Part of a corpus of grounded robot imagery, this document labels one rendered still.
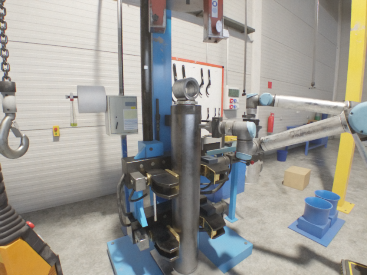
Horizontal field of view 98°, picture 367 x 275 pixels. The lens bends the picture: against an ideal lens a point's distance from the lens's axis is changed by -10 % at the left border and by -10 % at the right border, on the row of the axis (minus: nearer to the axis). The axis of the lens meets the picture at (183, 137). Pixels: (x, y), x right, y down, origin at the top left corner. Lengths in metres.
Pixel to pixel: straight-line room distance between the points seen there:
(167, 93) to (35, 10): 2.28
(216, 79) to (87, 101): 3.00
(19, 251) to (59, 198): 2.73
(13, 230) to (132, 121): 1.53
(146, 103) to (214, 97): 2.79
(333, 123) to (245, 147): 0.43
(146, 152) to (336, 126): 1.15
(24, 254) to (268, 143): 1.11
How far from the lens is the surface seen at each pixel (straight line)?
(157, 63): 1.60
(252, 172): 3.60
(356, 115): 0.86
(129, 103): 1.91
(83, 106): 1.82
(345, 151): 3.31
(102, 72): 3.10
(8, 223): 0.56
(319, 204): 2.77
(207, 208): 1.73
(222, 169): 1.36
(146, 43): 1.53
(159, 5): 1.33
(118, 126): 1.89
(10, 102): 0.63
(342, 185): 3.44
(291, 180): 3.84
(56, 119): 3.02
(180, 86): 1.19
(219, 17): 1.40
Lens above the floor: 1.45
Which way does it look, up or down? 9 degrees down
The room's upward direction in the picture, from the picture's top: straight up
